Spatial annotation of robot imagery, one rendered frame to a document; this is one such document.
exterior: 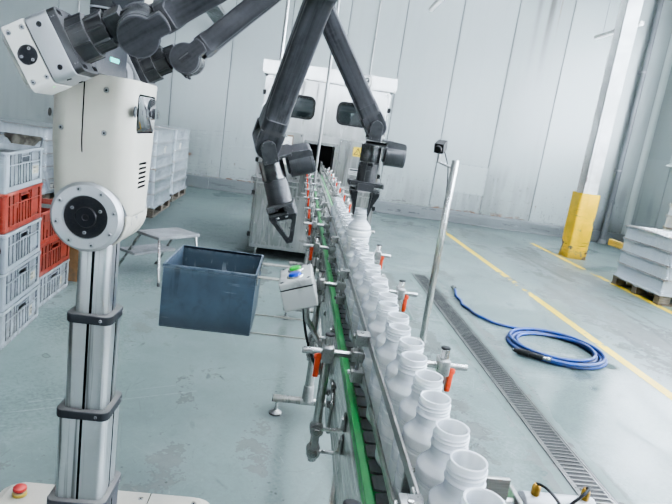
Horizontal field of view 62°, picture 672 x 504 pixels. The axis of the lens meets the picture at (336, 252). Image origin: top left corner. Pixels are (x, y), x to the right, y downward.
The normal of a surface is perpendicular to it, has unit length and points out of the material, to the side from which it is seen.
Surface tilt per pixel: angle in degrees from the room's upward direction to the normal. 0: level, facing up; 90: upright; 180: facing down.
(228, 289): 90
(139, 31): 113
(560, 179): 90
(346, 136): 90
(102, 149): 101
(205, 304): 90
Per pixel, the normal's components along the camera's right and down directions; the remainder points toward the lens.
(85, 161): 0.03, 0.39
